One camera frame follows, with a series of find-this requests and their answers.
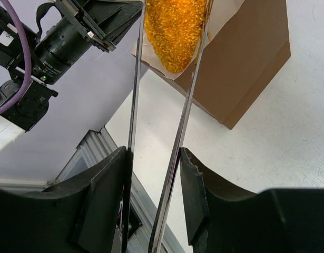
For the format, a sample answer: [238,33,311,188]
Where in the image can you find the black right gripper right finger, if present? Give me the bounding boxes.
[180,148,324,252]

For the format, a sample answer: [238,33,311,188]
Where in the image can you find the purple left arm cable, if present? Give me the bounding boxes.
[0,0,31,119]

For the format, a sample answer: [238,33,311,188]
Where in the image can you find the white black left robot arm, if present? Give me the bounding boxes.
[0,1,143,152]

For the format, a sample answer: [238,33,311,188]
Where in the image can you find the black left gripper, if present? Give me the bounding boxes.
[35,0,144,53]

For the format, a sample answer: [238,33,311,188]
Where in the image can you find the breaded oval fake bread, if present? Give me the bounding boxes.
[144,1,207,74]

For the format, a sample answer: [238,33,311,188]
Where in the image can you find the brown paper bag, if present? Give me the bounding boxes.
[141,0,291,129]

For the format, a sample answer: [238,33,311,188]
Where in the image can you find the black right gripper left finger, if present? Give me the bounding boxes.
[0,147,127,252]

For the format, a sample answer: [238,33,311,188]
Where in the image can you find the metal tongs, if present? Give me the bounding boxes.
[110,0,214,253]

